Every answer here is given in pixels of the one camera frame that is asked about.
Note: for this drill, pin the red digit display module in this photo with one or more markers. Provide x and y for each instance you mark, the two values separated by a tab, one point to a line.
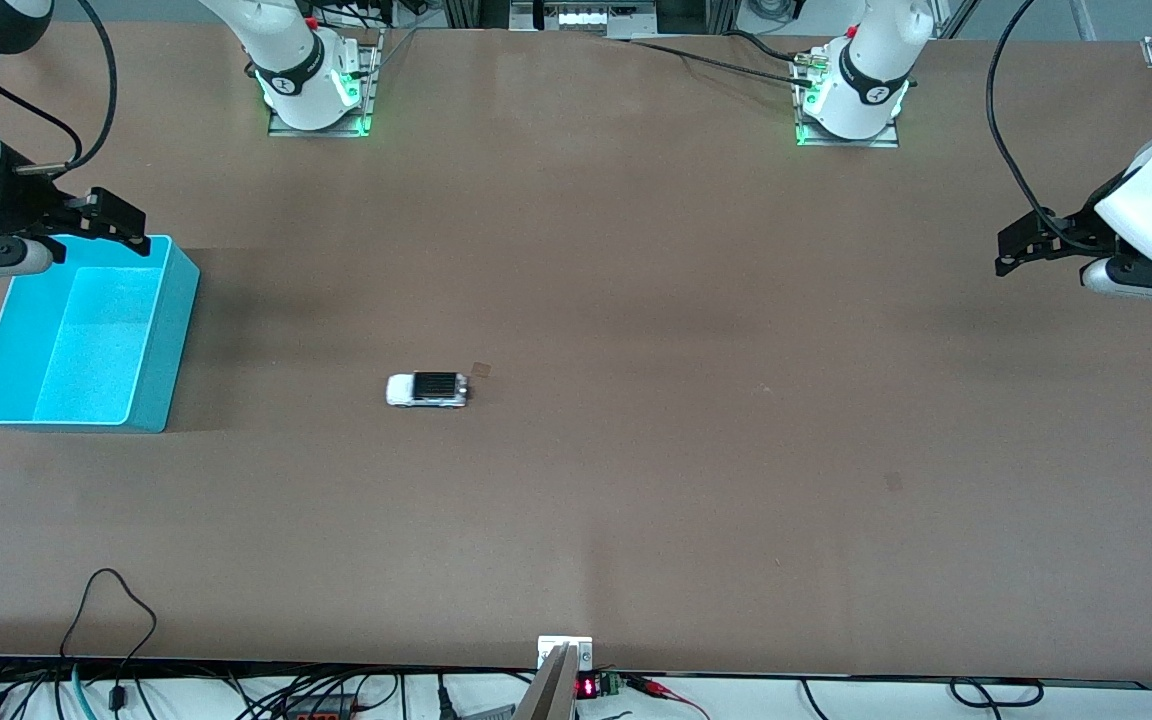
588	687

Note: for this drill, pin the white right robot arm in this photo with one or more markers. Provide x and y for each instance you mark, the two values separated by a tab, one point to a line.
286	60

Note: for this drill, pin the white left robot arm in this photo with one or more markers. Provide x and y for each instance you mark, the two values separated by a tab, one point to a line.
866	70

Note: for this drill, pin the white jeep toy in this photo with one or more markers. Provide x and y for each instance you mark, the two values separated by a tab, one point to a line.
426	388

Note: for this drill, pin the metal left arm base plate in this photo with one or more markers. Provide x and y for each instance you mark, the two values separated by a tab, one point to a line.
846	143

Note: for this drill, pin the grey metal camera mount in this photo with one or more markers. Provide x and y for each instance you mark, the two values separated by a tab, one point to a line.
551	690

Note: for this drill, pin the aluminium frame with white device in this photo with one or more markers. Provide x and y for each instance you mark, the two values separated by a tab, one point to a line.
586	15

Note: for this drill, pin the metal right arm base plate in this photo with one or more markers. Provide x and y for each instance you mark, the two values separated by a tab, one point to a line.
372	80

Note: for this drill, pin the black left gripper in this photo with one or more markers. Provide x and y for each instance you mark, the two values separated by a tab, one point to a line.
1073	229

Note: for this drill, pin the cyan plastic bin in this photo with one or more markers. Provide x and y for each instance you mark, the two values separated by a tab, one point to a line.
86	390

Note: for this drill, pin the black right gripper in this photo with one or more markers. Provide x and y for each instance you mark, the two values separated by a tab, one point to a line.
20	204

